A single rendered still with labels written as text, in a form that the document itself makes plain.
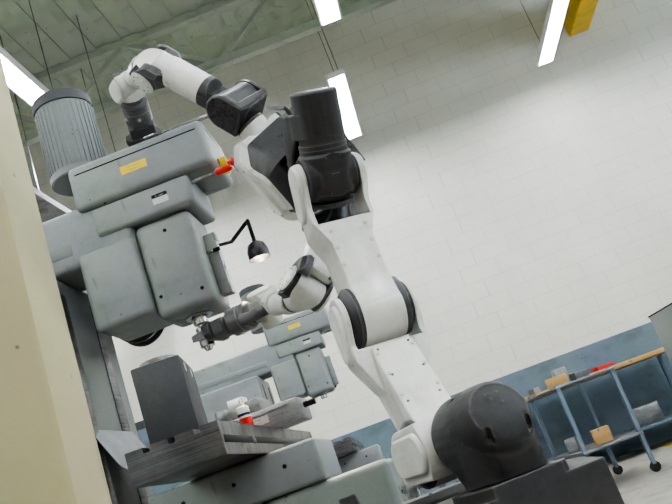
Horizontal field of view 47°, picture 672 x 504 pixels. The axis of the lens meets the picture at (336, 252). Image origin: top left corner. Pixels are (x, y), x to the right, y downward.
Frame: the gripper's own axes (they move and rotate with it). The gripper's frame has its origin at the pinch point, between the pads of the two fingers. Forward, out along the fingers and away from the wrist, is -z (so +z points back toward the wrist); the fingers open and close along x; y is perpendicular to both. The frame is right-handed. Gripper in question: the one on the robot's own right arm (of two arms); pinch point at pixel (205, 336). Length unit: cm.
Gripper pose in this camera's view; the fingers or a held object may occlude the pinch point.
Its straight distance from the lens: 245.9
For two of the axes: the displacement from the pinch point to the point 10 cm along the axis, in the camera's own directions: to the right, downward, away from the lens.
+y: 3.4, 9.0, -2.9
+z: 8.4, -4.2, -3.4
